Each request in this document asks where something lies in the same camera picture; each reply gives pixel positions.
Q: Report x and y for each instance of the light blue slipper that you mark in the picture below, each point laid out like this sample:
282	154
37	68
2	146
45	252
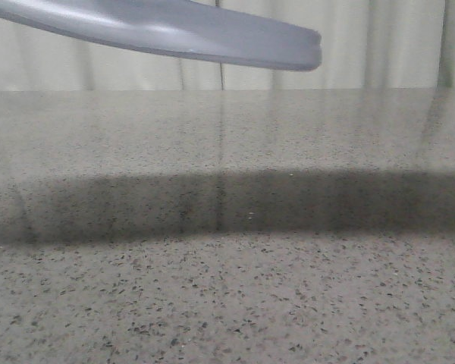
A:
182	29

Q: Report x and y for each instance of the pale green curtain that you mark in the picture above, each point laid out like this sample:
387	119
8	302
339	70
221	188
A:
365	44

